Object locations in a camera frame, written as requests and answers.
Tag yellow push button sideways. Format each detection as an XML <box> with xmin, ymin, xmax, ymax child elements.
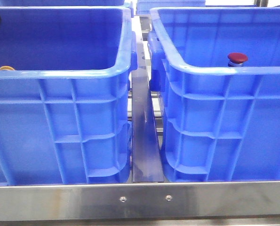
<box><xmin>0</xmin><ymin>65</ymin><xmax>15</xmax><ymax>71</ymax></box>

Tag red push button front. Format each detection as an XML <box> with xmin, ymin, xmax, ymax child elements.
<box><xmin>227</xmin><ymin>52</ymin><xmax>248</xmax><ymax>67</ymax></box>

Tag blue plastic source crate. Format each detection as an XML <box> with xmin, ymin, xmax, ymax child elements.
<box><xmin>0</xmin><ymin>6</ymin><xmax>137</xmax><ymax>186</ymax></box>

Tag blue crate behind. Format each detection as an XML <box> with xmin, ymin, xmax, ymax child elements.
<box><xmin>0</xmin><ymin>0</ymin><xmax>133</xmax><ymax>10</ymax></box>

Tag small blue background crate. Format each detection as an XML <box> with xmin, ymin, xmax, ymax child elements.
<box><xmin>136</xmin><ymin>0</ymin><xmax>206</xmax><ymax>15</ymax></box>

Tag blue plastic target crate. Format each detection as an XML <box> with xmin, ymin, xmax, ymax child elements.
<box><xmin>148</xmin><ymin>7</ymin><xmax>280</xmax><ymax>182</ymax></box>

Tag stainless steel front rail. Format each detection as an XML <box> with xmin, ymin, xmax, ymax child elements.
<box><xmin>0</xmin><ymin>181</ymin><xmax>280</xmax><ymax>221</ymax></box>

